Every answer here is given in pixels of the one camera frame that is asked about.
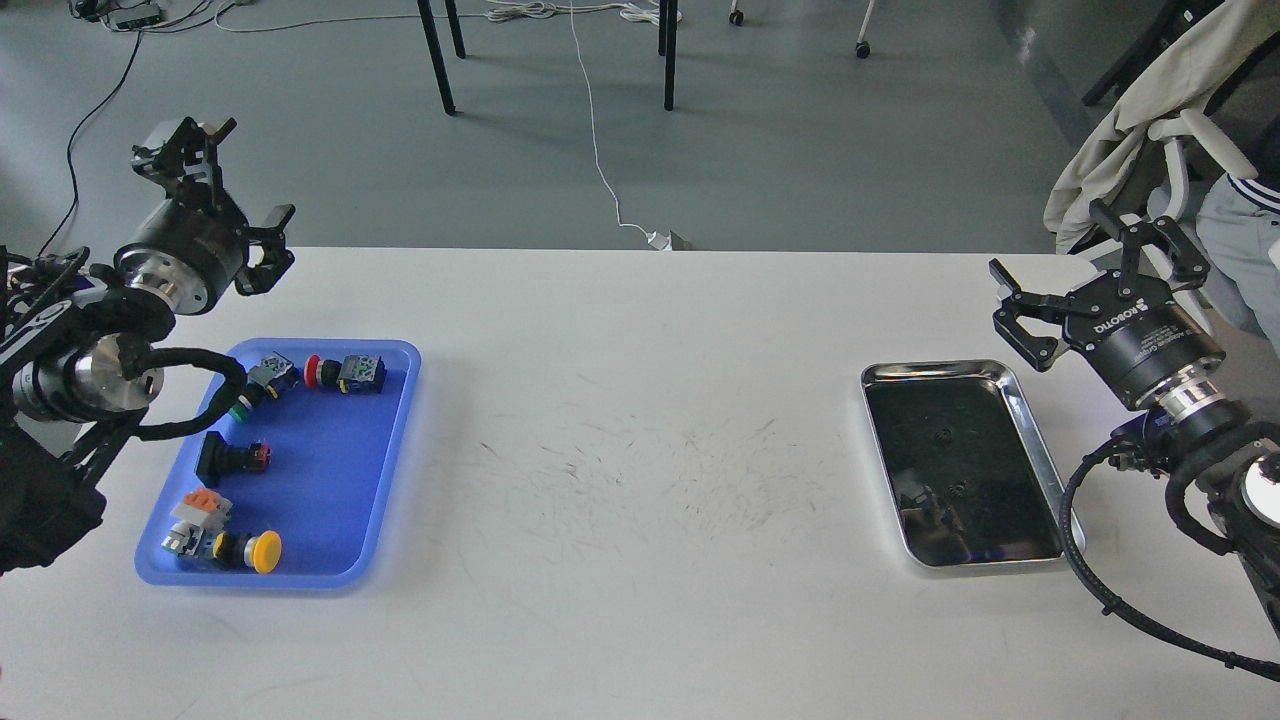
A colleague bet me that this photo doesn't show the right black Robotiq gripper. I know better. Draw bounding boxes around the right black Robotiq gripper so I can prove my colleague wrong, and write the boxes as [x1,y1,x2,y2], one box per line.
[989,199,1228,413]

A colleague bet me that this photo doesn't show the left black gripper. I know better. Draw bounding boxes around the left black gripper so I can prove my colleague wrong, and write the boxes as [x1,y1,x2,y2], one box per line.
[114,117,296,315]

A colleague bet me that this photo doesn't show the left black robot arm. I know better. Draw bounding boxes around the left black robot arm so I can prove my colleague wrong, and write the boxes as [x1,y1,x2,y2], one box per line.
[1,118,294,571]

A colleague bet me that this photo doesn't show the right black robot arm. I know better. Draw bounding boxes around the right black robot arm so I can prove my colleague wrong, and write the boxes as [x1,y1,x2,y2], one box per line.
[989,200,1279,680]

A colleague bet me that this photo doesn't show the silver metal tray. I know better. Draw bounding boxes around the silver metal tray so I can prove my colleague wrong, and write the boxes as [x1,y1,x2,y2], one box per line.
[860,359,1085,575]

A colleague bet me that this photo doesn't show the beige jacket on chair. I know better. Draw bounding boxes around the beige jacket on chair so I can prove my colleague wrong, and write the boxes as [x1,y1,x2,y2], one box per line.
[1043,1,1279,254]

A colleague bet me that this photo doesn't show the black table leg left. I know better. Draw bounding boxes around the black table leg left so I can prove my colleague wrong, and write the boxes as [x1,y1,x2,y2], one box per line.
[416,0,467,117]

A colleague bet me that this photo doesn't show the black table leg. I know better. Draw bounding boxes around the black table leg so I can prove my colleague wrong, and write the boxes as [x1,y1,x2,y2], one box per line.
[657,0,680,111]
[416,0,467,117]

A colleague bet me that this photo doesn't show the blue plastic tray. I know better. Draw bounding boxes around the blue plastic tray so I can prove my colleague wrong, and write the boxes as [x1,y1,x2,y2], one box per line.
[134,337,422,591]

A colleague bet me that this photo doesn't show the orange grey contact block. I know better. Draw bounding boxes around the orange grey contact block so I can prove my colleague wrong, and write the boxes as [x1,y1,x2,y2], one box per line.
[172,487,234,530]

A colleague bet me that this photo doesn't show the white power adapter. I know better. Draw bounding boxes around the white power adapter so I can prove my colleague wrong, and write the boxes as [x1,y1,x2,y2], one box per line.
[646,231,695,252]

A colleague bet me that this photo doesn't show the black table leg right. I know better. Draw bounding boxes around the black table leg right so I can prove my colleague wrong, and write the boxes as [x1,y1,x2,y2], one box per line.
[657,0,680,111]

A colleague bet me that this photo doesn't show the green push button switch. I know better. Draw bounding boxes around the green push button switch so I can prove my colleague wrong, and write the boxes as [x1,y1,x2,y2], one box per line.
[228,352,301,423]

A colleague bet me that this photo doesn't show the black cable on floor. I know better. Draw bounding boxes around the black cable on floor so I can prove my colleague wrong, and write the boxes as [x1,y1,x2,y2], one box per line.
[38,0,216,259]

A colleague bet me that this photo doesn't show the red push button switch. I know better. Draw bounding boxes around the red push button switch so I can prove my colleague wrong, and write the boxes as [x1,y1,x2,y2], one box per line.
[301,354,387,395]

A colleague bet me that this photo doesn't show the yellow push button switch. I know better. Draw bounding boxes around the yellow push button switch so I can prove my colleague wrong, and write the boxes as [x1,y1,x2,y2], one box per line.
[161,530,283,575]

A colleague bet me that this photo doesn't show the white cable on floor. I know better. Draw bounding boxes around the white cable on floor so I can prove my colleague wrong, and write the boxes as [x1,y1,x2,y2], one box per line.
[214,0,685,241]

